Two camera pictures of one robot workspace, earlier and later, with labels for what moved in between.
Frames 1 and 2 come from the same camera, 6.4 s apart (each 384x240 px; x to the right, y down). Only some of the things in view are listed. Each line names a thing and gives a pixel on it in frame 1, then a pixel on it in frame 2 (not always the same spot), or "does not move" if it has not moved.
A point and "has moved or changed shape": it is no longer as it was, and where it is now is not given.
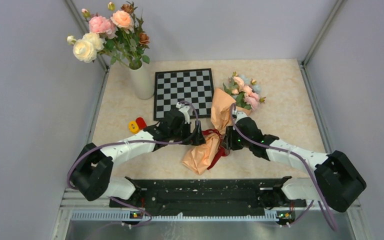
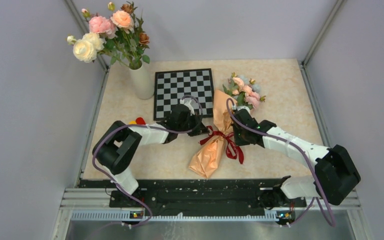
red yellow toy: x=135 y=126 does not move
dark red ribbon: x=223 y=151 has moved or changed shape
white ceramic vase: x=143 y=80 does not move
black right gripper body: x=234 y=141 -> x=239 y=136
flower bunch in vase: x=117 y=35 does not move
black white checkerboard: x=193 y=88 does not move
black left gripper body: x=193 y=139 -> x=191 y=123
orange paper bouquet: x=238 y=93 has moved or changed shape
